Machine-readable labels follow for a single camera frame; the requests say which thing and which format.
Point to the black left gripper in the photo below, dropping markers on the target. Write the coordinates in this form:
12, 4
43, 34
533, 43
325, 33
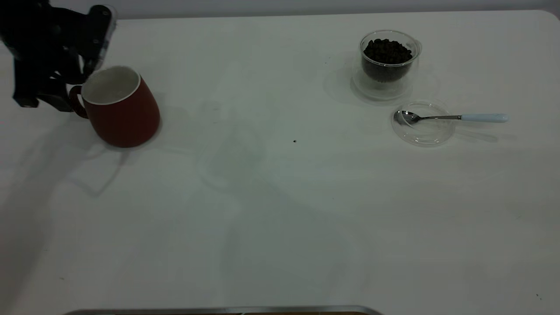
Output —
39, 39

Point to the red ceramic mug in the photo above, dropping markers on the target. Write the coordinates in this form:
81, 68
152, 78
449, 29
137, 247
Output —
127, 118

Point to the clear glass cup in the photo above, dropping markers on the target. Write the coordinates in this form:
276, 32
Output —
385, 89

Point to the dark coffee beans pile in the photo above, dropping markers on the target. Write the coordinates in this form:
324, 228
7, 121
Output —
387, 54

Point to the clear round glass lid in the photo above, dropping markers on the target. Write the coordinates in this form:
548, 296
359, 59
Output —
426, 133

